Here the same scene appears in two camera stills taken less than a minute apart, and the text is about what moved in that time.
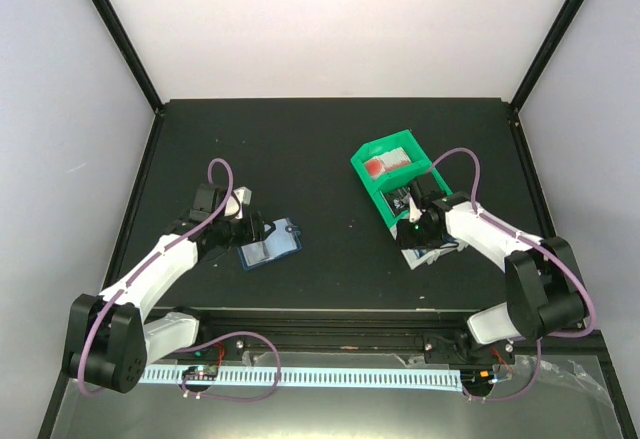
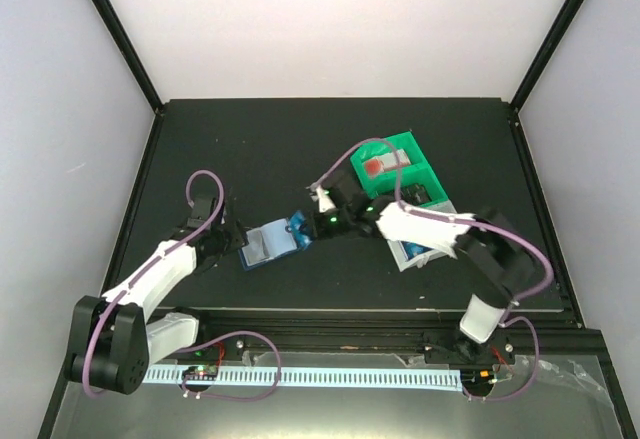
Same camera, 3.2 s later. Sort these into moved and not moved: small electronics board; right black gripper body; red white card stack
Moved: right black gripper body
Not moved: small electronics board; red white card stack
